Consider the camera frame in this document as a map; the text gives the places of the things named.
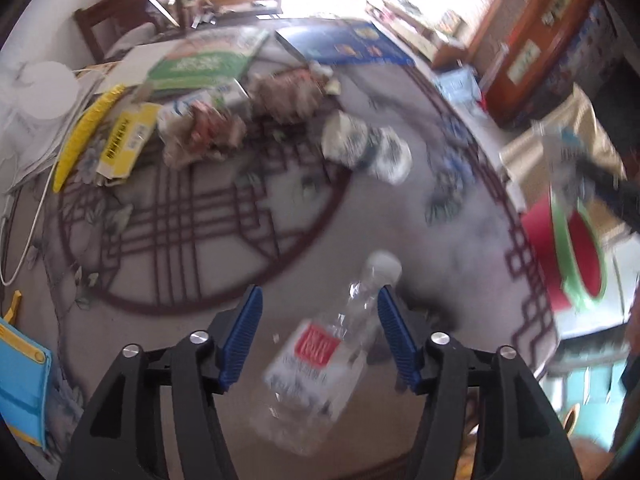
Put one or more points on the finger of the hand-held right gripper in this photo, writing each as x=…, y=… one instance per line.
x=612, y=192

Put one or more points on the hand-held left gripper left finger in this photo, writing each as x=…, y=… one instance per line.
x=242, y=340

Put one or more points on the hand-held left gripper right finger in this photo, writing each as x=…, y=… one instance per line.
x=397, y=340

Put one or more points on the red bin with green rim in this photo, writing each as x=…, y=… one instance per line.
x=580, y=245

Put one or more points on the clear plastic bottle red label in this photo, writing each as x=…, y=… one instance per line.
x=320, y=365

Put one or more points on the blue plastic bag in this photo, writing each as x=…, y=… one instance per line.
x=457, y=85

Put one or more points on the pink white wrapper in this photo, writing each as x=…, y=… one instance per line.
x=205, y=135

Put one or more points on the blue yellow plastic item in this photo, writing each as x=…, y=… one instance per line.
x=22, y=385

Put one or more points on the small yellow carton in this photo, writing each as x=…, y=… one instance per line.
x=127, y=140

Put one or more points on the yellow clip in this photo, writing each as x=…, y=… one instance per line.
x=13, y=305

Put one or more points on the crumpled brown wrapper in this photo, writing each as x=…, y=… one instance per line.
x=287, y=95

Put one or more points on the wooden television cabinet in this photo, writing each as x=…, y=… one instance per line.
x=415, y=25

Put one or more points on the yellow plastic strip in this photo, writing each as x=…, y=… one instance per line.
x=85, y=130

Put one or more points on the green white paper box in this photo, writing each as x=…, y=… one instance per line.
x=210, y=60

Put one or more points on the white paper sheet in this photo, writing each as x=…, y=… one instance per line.
x=135, y=65

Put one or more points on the blue book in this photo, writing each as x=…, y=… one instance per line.
x=340, y=40

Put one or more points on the dark wooden chair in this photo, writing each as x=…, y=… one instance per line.
x=125, y=10

